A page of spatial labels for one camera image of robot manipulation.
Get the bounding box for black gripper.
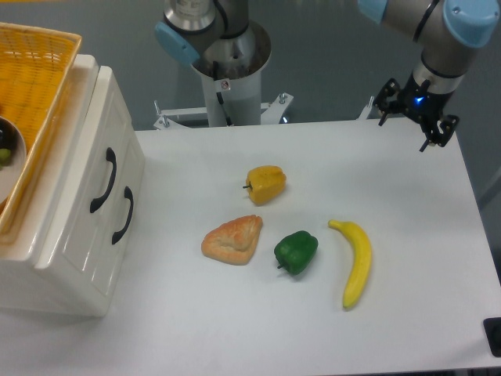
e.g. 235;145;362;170
373;71;460;152

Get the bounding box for black top drawer handle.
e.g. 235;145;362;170
89;146;117;213

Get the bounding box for black drawer handle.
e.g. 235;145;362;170
89;146;117;213
111;186;135;245

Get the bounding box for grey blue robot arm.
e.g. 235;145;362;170
154;1;500;146

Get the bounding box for white drawer cabinet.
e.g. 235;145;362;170
1;55;145;316

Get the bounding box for yellow bell pepper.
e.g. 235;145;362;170
243;165;287;205

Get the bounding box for yellow banana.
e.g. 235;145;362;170
328;219;373;310

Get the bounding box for green bell pepper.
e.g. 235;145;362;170
274;230;319;276

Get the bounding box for toy bread pastry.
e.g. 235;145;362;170
201;215;263;266

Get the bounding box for black corner object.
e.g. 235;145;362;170
483;317;501;357

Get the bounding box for yellow woven basket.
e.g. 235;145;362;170
1;23;81;244

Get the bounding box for white bowl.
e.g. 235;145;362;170
1;117;27;209

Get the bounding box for green grapes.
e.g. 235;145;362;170
0;148;11;169

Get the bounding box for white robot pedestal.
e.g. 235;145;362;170
152;27;377;130

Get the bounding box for black lower drawer handle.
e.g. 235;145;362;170
111;186;135;245

